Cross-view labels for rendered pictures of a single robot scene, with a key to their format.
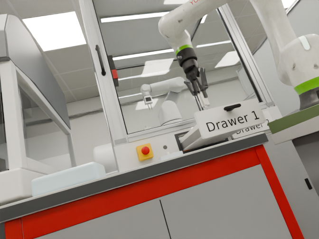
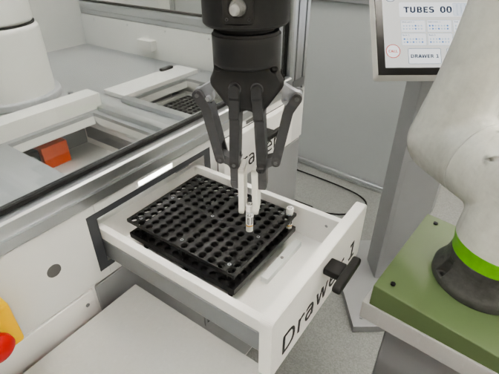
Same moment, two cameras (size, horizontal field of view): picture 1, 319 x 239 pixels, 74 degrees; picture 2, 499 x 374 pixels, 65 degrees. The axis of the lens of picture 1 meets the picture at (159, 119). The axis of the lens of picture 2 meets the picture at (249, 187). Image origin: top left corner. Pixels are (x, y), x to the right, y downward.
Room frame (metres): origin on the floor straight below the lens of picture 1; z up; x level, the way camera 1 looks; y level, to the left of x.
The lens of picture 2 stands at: (0.60, 0.06, 1.30)
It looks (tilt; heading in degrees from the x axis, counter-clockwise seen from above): 33 degrees down; 320
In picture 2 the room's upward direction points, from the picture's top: straight up
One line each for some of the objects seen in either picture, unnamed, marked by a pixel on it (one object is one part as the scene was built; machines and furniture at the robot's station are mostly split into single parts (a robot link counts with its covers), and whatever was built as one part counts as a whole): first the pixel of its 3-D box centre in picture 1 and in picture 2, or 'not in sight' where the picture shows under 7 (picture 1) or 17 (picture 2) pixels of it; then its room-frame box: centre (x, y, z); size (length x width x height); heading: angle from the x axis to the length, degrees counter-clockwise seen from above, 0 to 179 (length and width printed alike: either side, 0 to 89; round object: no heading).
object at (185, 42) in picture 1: (180, 41); not in sight; (0.94, -0.22, 1.34); 0.13 x 0.11 x 0.14; 159
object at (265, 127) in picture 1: (250, 124); (258, 142); (1.24, -0.50, 0.87); 0.29 x 0.02 x 0.11; 105
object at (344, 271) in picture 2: (230, 108); (338, 270); (0.82, -0.28, 0.91); 0.07 x 0.04 x 0.01; 105
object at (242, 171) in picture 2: (201, 100); (243, 186); (0.95, -0.22, 1.01); 0.03 x 0.01 x 0.07; 131
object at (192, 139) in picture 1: (211, 133); (209, 231); (1.05, -0.22, 0.86); 0.40 x 0.26 x 0.06; 15
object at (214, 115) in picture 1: (230, 117); (318, 278); (0.85, -0.28, 0.87); 0.29 x 0.02 x 0.11; 105
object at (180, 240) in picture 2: not in sight; (213, 230); (1.04, -0.23, 0.87); 0.22 x 0.18 x 0.06; 15
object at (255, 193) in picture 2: (204, 98); (256, 187); (0.94, -0.23, 1.01); 0.03 x 0.01 x 0.07; 131
